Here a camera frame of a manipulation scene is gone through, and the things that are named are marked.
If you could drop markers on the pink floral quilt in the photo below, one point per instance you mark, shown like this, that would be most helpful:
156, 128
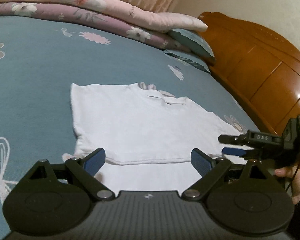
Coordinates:
90, 2

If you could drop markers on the white long-sleeved printed shirt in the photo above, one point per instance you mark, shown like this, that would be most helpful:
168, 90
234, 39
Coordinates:
140, 120

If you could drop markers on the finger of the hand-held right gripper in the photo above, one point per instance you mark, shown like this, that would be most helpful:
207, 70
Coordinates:
233, 151
231, 139

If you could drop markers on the wooden bed headboard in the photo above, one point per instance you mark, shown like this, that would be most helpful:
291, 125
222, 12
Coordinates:
252, 67

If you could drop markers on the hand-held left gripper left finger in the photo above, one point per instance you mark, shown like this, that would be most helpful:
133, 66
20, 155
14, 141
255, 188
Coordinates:
95, 160

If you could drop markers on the purple floral quilt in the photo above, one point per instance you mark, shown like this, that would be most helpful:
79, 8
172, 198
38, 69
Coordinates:
52, 12

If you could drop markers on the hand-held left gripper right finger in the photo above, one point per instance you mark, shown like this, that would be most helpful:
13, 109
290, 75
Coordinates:
201, 161

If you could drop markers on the blue floral bed sheet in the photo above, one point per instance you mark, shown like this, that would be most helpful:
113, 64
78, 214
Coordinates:
27, 92

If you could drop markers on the person's right hand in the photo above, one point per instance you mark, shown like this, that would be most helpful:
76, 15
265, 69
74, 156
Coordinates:
296, 185

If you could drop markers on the teal pillow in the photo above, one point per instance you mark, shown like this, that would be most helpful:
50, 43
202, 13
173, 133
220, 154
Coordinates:
192, 41
190, 60

